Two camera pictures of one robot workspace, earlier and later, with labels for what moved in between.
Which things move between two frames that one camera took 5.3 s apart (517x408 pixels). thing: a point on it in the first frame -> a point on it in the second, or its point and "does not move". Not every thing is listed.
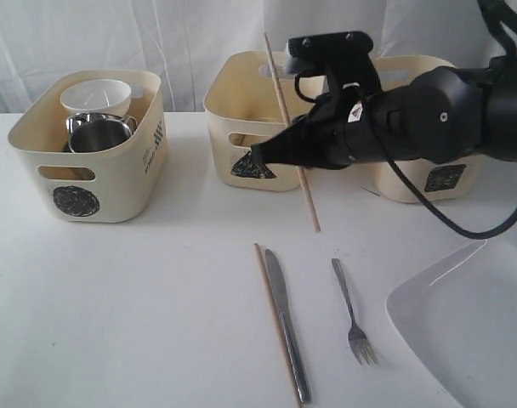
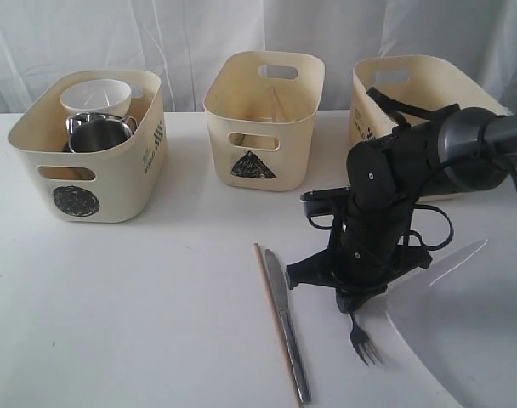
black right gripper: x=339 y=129 -> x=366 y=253
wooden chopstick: x=298 y=171 -> x=278 y=111
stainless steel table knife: x=281 y=296 does not move
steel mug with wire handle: x=92 y=131 does not move
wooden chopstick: x=277 y=324 does not move
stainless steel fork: x=359 y=342 does not move
